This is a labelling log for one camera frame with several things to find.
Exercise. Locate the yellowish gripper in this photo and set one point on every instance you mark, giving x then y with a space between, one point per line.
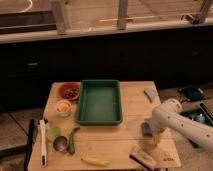
157 136

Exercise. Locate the blue-grey sponge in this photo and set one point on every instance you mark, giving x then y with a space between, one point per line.
146 130

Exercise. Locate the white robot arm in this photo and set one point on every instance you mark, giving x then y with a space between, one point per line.
167 115

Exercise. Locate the green plastic tray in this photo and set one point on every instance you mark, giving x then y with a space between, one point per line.
99 103

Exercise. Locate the wooden brush with black bristles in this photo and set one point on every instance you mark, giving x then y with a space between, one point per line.
143 158

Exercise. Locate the grey cloth piece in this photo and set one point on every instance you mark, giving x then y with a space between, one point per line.
151 94

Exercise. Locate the green bin with items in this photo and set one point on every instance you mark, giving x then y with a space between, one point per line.
198 115

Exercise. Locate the black device on floor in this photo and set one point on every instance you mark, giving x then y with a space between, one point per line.
192 93

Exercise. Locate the yellow banana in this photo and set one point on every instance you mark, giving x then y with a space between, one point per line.
95 161

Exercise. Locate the green cucumber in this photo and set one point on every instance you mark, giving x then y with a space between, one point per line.
71 146

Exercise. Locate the orange bowl with beans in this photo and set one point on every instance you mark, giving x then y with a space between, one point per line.
69 91

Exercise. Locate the small metal cup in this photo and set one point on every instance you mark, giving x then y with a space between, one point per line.
60 144

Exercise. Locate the small cup with orange content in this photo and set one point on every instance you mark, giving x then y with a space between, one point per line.
63 108

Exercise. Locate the light green cup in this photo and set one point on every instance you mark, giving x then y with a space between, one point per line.
53 133

